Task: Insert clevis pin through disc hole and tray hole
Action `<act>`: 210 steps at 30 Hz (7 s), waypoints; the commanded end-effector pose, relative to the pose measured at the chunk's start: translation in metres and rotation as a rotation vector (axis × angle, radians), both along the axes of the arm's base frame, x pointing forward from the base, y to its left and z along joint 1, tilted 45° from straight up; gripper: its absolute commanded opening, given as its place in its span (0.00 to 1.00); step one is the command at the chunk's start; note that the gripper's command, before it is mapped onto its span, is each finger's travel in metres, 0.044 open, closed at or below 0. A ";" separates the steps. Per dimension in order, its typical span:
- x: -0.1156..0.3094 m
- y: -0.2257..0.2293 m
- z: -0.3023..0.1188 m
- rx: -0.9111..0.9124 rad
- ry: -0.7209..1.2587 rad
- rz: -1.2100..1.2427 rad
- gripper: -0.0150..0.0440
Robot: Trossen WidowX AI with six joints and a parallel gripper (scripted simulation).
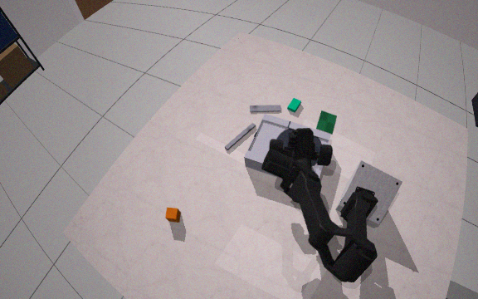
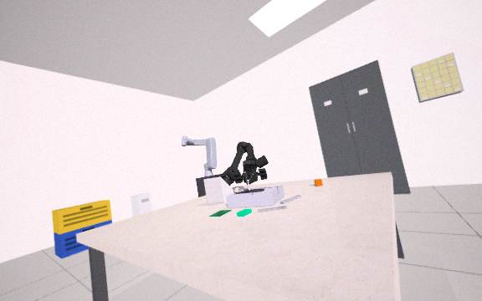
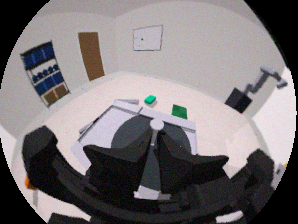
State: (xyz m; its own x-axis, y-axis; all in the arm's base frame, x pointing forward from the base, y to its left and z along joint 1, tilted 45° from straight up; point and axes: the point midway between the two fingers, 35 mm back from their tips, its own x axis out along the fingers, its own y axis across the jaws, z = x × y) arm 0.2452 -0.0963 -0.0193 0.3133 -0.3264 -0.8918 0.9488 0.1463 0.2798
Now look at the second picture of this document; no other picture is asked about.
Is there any small green block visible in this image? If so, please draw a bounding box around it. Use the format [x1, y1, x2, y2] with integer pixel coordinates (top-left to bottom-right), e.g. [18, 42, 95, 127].
[237, 209, 252, 217]

